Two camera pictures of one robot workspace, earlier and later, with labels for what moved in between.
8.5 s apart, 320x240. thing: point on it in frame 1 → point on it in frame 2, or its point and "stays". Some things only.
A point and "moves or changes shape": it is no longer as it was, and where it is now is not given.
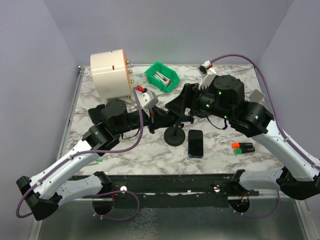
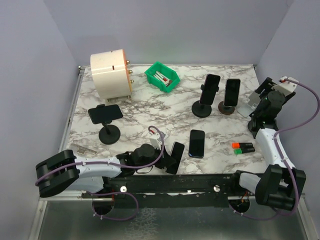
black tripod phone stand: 174,136 moves or changes shape
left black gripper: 157,118 → 166,160
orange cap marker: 242,145 stays
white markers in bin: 163,79 stays
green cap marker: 243,150 stays
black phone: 195,143 stays
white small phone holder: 207,71 → 286,85
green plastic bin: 162,76 stays
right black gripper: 187,98 → 266,85
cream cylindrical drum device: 111,75 stays
